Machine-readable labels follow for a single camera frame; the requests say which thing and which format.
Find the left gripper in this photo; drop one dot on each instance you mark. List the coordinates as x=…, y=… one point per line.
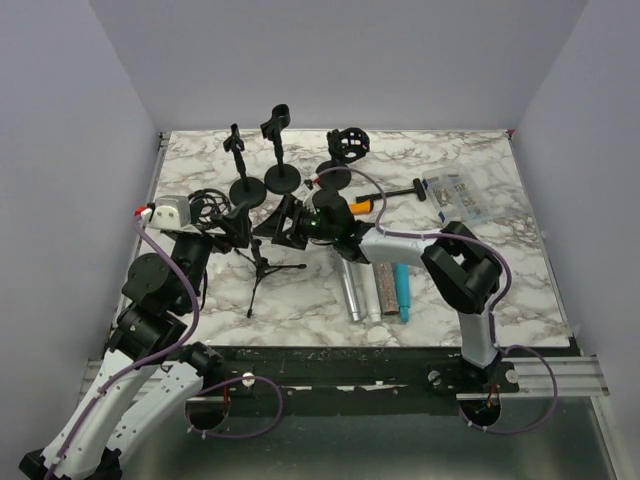
x=236, y=225

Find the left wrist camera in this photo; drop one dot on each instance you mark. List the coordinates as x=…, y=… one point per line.
x=167, y=213

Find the round-base clip stand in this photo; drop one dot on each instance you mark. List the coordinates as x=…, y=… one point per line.
x=281, y=178

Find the round-base shock-mount stand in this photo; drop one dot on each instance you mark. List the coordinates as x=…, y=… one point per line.
x=344, y=147

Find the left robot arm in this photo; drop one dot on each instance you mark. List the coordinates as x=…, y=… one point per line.
x=150, y=367

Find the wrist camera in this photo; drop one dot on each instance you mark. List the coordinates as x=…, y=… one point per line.
x=312, y=187
x=167, y=213

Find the glitter silver-head microphone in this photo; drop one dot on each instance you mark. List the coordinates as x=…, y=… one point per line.
x=385, y=283

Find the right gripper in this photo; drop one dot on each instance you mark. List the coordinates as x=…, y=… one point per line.
x=289, y=203

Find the black front mounting rail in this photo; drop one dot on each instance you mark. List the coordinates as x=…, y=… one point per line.
x=332, y=381

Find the black tripod shock-mount stand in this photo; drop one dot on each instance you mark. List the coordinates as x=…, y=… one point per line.
x=208, y=206

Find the white microphone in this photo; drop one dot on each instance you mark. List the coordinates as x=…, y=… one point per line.
x=371, y=293
x=349, y=289

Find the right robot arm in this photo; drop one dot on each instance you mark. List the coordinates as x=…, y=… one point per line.
x=465, y=271

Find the blue toy microphone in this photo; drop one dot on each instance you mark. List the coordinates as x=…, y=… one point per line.
x=403, y=295

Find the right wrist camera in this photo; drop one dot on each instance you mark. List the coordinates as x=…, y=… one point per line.
x=312, y=187

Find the clear plastic screw box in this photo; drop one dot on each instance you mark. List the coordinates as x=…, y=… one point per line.
x=455, y=195

